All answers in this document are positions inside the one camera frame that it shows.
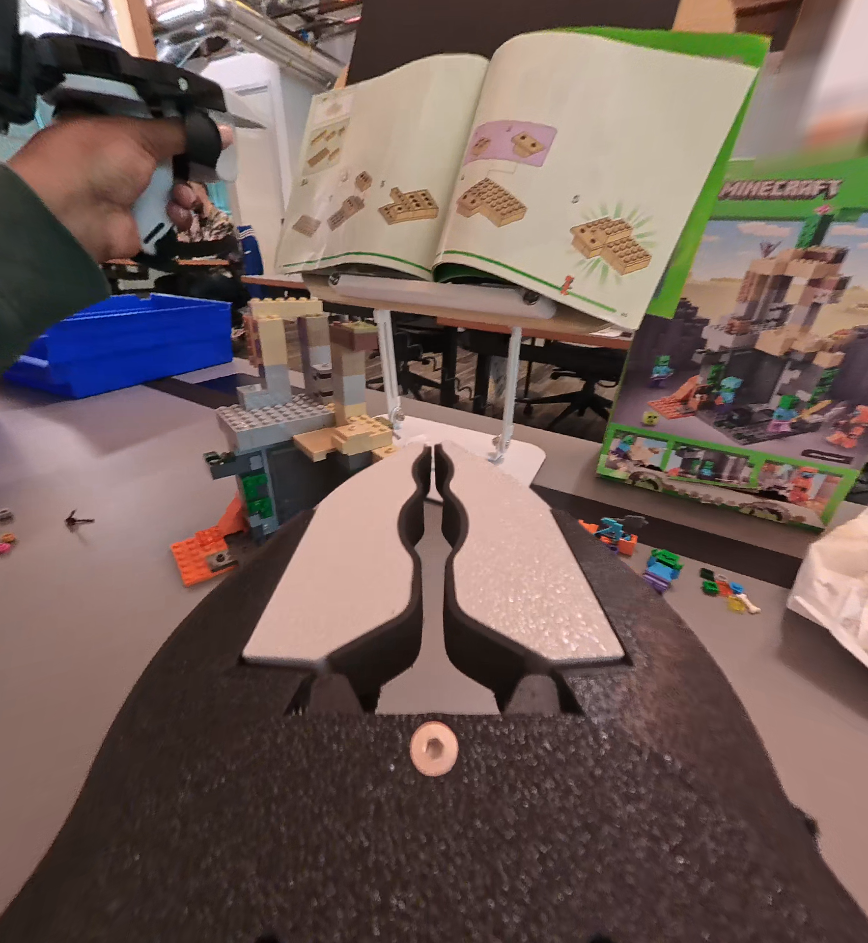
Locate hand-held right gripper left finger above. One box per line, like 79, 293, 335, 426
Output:
242, 442, 435, 714

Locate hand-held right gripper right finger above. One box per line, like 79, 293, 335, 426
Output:
436, 442, 625, 714

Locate toy brick building model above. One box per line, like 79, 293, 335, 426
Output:
170, 295, 398, 588

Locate blue plastic bin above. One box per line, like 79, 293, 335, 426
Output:
43, 293, 234, 388
2, 346, 147, 400

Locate brick instruction booklet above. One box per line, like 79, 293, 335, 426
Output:
275, 28, 771, 329

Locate person's left forearm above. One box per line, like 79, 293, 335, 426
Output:
0, 162, 111, 402

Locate grey desk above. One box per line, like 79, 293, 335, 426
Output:
0, 368, 868, 943

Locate person's left hand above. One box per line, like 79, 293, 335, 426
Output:
8, 116, 217, 264

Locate white cabinet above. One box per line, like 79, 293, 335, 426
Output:
201, 55, 287, 244

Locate orange and teal toy figure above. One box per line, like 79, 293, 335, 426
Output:
580, 514, 648, 557

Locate green zombie toy figure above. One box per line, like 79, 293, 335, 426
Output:
642, 547, 685, 594

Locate wooden office table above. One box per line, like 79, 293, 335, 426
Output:
242, 274, 634, 351

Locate white book stand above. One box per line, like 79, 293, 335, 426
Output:
301, 269, 561, 487

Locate green toy set box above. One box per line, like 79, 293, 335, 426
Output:
597, 151, 868, 531

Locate crumpled white paper bags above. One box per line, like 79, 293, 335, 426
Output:
787, 490, 868, 697

